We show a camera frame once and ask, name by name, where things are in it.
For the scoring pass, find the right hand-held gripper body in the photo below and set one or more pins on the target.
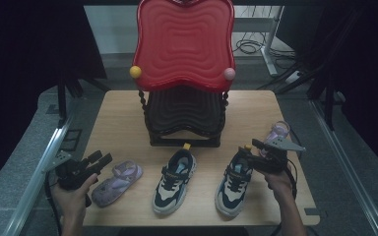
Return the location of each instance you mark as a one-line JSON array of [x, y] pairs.
[[272, 162]]

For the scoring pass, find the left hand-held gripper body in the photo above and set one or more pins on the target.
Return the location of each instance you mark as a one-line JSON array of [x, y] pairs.
[[70, 172]]

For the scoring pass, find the purple sandal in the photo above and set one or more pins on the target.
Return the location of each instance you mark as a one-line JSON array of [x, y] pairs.
[[118, 183], [278, 131]]

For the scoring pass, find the navy and beige sneaker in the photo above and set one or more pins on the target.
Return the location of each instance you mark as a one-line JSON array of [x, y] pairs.
[[231, 196], [172, 190]]

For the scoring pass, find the red and black shoe rack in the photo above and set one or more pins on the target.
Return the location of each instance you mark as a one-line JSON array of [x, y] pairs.
[[183, 42]]

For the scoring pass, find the person's right hand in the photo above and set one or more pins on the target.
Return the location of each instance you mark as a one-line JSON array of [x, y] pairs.
[[280, 183]]

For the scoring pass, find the person's left hand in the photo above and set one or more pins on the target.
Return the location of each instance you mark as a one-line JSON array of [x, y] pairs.
[[72, 201]]

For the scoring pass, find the black metal stand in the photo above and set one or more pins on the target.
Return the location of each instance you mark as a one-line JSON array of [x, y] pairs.
[[61, 98], [329, 98]]

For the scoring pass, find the white power strip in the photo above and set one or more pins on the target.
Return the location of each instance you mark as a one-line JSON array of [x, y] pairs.
[[292, 77]]

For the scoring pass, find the white metal desk leg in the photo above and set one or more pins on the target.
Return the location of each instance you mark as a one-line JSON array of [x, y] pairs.
[[270, 42]]

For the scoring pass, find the black curtain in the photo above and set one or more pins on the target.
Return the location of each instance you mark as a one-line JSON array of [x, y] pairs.
[[19, 65], [367, 82]]

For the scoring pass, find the aluminium rail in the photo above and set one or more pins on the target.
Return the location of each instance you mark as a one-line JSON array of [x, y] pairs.
[[347, 170], [36, 183]]

